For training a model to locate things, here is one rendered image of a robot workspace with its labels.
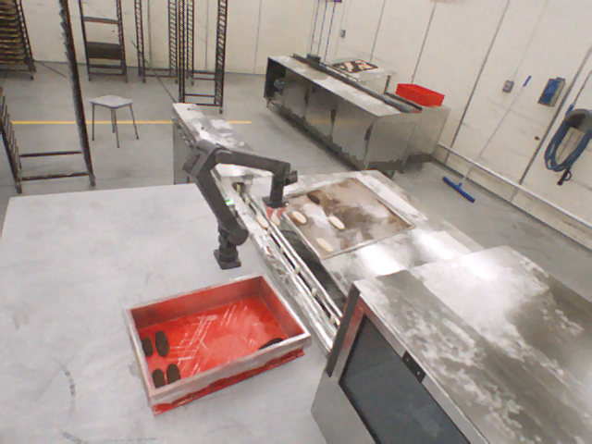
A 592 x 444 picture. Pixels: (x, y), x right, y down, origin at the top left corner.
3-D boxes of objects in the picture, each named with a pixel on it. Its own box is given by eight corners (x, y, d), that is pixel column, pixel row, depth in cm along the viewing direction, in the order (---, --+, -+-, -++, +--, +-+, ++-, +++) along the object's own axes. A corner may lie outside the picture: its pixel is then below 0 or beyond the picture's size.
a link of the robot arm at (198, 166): (171, 160, 115) (191, 172, 110) (203, 133, 119) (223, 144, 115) (221, 238, 151) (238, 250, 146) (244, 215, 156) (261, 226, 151)
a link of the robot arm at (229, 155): (192, 153, 120) (214, 165, 115) (197, 136, 118) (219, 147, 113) (272, 168, 156) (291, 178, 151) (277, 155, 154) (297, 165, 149)
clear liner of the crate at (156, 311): (123, 327, 115) (119, 305, 110) (262, 289, 140) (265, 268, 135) (150, 422, 93) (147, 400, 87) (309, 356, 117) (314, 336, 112)
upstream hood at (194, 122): (171, 113, 285) (171, 102, 280) (195, 113, 293) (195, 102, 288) (220, 189, 196) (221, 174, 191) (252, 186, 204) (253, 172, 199)
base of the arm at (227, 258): (212, 252, 154) (221, 270, 146) (213, 236, 150) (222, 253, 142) (232, 249, 158) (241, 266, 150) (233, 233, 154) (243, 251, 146)
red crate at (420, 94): (394, 93, 477) (397, 82, 470) (413, 93, 494) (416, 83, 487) (423, 105, 442) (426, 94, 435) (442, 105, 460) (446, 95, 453)
